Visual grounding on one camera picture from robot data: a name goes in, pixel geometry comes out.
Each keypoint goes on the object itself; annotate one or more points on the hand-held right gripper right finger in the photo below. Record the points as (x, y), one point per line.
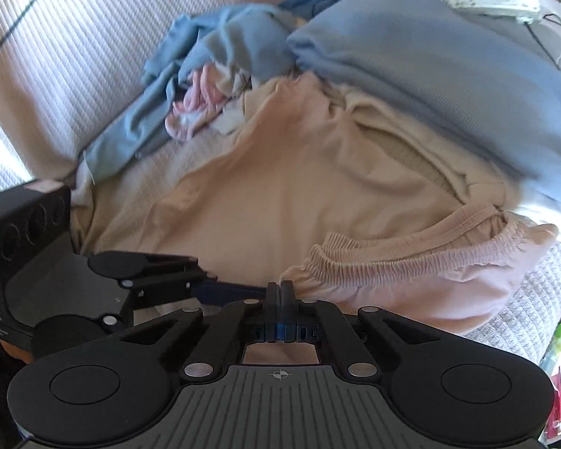
(289, 299)

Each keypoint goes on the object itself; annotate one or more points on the pale pink pants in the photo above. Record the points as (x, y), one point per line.
(285, 187)

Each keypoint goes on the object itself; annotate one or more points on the printed cream garment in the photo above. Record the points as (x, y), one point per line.
(201, 93)

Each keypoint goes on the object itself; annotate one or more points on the white power strip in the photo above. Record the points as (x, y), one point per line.
(491, 2)

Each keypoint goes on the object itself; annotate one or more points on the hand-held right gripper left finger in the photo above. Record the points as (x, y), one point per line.
(271, 299)

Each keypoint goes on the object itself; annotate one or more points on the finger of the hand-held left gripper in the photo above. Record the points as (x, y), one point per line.
(233, 290)
(145, 269)

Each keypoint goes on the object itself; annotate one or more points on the grey-blue crumpled garment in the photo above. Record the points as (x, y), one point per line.
(243, 42)

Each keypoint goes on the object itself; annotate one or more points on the grey-blue pants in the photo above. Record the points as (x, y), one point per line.
(425, 65)

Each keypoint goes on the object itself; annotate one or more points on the light blue shirt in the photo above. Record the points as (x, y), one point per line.
(135, 121)

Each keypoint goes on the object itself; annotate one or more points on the cream sweatshirt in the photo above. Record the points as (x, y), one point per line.
(556, 215)

